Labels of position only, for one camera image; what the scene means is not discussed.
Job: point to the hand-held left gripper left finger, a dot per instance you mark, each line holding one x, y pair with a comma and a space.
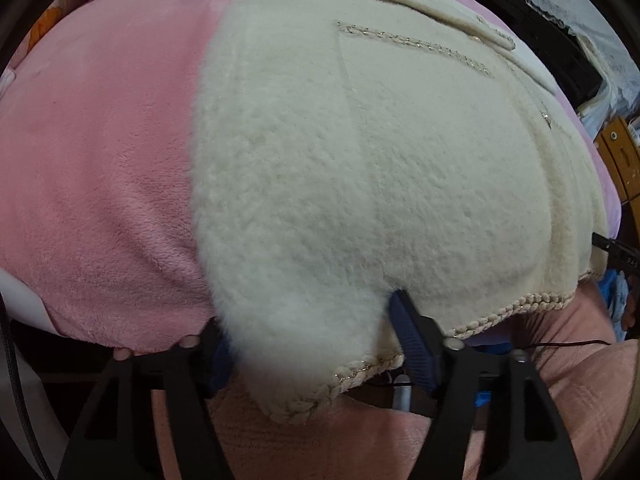
220, 365

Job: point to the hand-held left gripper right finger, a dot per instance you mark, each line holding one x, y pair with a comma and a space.
412, 340

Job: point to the white fuzzy cardigan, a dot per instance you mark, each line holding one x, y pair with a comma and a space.
350, 185

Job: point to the light blue cloth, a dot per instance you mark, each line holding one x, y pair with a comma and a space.
620, 295

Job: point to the wooden drawer cabinet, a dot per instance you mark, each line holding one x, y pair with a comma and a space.
622, 160

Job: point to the person's pink fleece pants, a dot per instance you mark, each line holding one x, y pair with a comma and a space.
350, 450

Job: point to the cream hanging cloth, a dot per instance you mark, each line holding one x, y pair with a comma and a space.
595, 110

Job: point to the white dotted bed sheet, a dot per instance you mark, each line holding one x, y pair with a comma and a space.
20, 300

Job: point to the black piano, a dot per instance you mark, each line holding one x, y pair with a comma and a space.
550, 40

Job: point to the pink fleece bed blanket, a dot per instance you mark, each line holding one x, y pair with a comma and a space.
100, 160

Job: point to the white lace cover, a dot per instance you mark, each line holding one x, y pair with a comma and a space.
585, 20

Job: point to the pink pillow with orange print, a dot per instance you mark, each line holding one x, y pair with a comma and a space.
45, 27

